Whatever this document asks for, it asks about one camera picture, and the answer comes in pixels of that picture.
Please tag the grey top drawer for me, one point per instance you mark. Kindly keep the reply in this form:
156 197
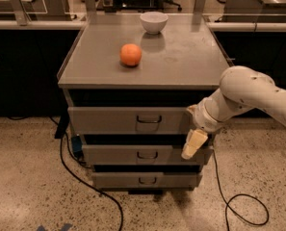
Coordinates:
130 120

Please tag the white counter rail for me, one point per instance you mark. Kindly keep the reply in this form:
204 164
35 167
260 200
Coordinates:
78 25

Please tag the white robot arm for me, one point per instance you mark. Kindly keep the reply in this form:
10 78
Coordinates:
241 89

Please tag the grey drawer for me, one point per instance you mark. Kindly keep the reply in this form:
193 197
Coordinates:
145 180
130 120
145 155

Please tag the orange fruit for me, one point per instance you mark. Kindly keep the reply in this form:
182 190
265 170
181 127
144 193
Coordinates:
130 54

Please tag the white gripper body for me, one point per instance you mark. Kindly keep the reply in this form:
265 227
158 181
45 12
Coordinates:
200 116

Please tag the blue power box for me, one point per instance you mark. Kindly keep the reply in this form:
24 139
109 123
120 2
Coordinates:
76 146

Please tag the grey middle drawer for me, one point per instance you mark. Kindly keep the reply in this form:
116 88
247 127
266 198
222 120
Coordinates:
145 155

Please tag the grey metal drawer cabinet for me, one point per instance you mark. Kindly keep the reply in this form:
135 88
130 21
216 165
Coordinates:
179 67

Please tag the grey bottom drawer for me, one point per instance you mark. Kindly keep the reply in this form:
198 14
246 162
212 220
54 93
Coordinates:
145 180

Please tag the white bowl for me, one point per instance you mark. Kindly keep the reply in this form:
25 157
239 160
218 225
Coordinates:
154 22

